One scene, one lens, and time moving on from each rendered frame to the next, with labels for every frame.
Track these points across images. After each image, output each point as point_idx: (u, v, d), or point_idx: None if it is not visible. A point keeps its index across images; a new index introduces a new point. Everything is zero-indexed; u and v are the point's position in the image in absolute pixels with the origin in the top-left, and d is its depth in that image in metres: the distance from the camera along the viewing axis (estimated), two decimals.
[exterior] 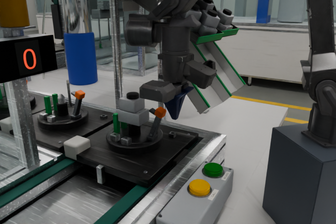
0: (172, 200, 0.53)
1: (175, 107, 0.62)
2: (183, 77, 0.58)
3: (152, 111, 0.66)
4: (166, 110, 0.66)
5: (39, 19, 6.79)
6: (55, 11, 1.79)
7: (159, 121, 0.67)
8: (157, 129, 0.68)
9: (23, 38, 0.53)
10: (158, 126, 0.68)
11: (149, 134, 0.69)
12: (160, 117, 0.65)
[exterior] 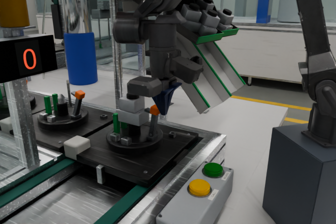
0: (172, 200, 0.53)
1: (163, 102, 0.63)
2: (170, 72, 0.59)
3: (147, 110, 0.67)
4: None
5: (39, 19, 6.79)
6: (55, 11, 1.79)
7: (156, 119, 0.67)
8: (155, 128, 0.69)
9: (23, 38, 0.53)
10: (156, 124, 0.68)
11: (149, 134, 0.69)
12: (155, 114, 0.66)
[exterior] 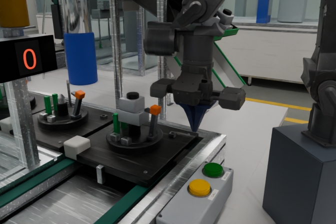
0: (172, 200, 0.53)
1: (187, 116, 0.60)
2: None
3: (147, 110, 0.67)
4: (160, 106, 0.67)
5: (39, 19, 6.79)
6: (55, 11, 1.79)
7: (156, 119, 0.67)
8: (155, 128, 0.69)
9: (23, 38, 0.53)
10: (156, 124, 0.68)
11: (149, 134, 0.69)
12: (155, 114, 0.66)
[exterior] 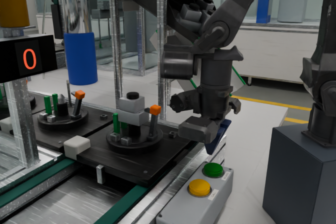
0: (172, 200, 0.53)
1: None
2: None
3: (147, 110, 0.67)
4: (160, 106, 0.67)
5: (39, 19, 6.79)
6: (55, 11, 1.79)
7: (156, 119, 0.67)
8: (155, 128, 0.69)
9: (23, 38, 0.53)
10: (156, 124, 0.68)
11: (149, 134, 0.69)
12: (155, 114, 0.66)
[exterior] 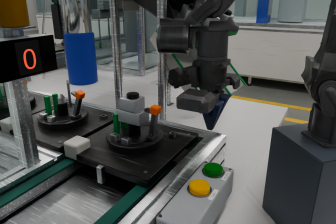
0: (172, 200, 0.53)
1: None
2: None
3: (147, 110, 0.67)
4: (160, 106, 0.67)
5: (39, 19, 6.79)
6: (55, 11, 1.79)
7: (156, 119, 0.67)
8: (155, 128, 0.69)
9: (23, 38, 0.53)
10: (156, 124, 0.68)
11: (149, 134, 0.69)
12: (155, 114, 0.66)
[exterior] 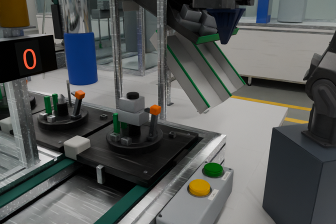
0: (172, 200, 0.53)
1: None
2: None
3: (147, 110, 0.67)
4: (160, 106, 0.67)
5: (39, 19, 6.79)
6: (55, 11, 1.79)
7: (156, 119, 0.67)
8: (155, 128, 0.69)
9: (23, 38, 0.53)
10: (156, 124, 0.68)
11: (149, 134, 0.69)
12: (155, 114, 0.66)
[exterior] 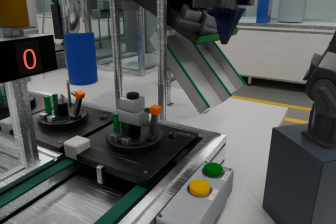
0: (172, 200, 0.53)
1: None
2: None
3: (147, 110, 0.67)
4: (160, 106, 0.67)
5: (39, 19, 6.79)
6: (55, 11, 1.79)
7: (156, 119, 0.67)
8: (155, 128, 0.69)
9: (23, 38, 0.53)
10: (156, 124, 0.68)
11: (149, 134, 0.69)
12: (155, 114, 0.66)
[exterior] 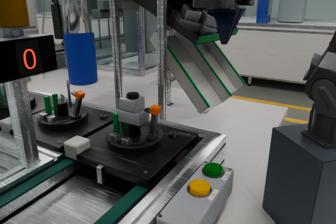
0: (172, 200, 0.53)
1: None
2: None
3: (147, 110, 0.67)
4: (160, 106, 0.67)
5: (39, 19, 6.79)
6: (55, 11, 1.79)
7: (156, 119, 0.67)
8: (155, 128, 0.69)
9: (23, 38, 0.53)
10: (156, 124, 0.68)
11: (149, 134, 0.69)
12: (155, 114, 0.66)
